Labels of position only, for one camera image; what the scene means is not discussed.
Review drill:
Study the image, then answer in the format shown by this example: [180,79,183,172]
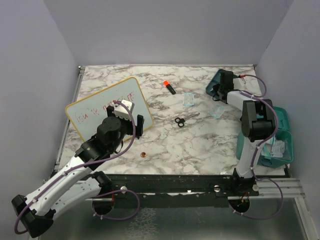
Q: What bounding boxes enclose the small clear teal packet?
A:
[209,104,225,119]

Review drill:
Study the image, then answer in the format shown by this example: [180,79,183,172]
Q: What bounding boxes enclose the white dressing packet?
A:
[183,92,195,107]

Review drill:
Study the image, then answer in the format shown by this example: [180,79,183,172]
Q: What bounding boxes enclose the clear bag of plasters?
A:
[263,140,286,158]

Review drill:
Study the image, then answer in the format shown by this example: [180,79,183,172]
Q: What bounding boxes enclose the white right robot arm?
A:
[208,69,279,196]

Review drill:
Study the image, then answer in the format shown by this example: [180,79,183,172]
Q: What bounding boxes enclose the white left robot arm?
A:
[11,101,145,238]

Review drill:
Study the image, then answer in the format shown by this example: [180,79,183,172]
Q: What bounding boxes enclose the teal medicine box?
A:
[236,106,294,168]

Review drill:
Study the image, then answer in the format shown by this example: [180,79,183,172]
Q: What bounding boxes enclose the blue divided tray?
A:
[205,68,223,97]

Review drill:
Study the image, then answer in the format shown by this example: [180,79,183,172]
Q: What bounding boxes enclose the yellow framed whiteboard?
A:
[65,77,154,141]

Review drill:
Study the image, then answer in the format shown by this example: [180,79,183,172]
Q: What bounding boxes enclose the copper coin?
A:
[140,152,147,158]

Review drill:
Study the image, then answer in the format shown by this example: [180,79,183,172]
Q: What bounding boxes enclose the orange black highlighter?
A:
[163,80,176,95]

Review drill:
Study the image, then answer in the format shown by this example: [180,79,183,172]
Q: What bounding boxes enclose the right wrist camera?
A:
[233,75,247,91]

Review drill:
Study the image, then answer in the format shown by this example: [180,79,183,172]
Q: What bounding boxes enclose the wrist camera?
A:
[233,75,247,91]
[113,99,135,120]

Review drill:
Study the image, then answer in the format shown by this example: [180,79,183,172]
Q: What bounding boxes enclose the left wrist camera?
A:
[113,99,135,120]

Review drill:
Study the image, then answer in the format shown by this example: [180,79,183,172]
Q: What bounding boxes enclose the black handled scissors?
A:
[174,112,200,128]

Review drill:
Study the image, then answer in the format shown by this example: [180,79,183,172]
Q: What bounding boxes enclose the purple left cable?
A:
[14,99,137,236]

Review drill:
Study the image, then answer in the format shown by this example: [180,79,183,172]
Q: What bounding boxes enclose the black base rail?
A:
[88,174,259,211]

